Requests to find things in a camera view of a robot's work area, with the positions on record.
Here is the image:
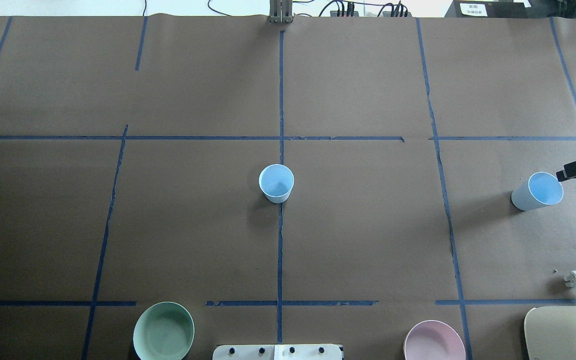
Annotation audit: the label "cream white toaster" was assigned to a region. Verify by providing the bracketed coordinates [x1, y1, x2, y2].
[523, 305, 576, 360]

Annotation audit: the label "black power supply box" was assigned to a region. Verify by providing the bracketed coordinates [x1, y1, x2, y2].
[444, 0, 528, 19]

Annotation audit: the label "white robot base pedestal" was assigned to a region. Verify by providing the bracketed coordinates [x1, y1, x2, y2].
[212, 343, 345, 360]

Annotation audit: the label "black pendant cables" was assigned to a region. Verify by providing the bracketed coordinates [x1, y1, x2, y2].
[140, 0, 414, 18]

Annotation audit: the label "mint green bowl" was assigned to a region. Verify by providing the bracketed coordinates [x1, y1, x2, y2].
[132, 301, 195, 360]

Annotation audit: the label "aluminium frame post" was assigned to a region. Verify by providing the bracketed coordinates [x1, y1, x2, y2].
[268, 0, 294, 24]

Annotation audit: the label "pink bowl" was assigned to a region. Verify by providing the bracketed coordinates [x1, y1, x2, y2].
[402, 320, 467, 360]

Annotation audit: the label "light blue cup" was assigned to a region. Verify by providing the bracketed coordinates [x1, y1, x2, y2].
[510, 172, 563, 212]
[258, 164, 295, 204]

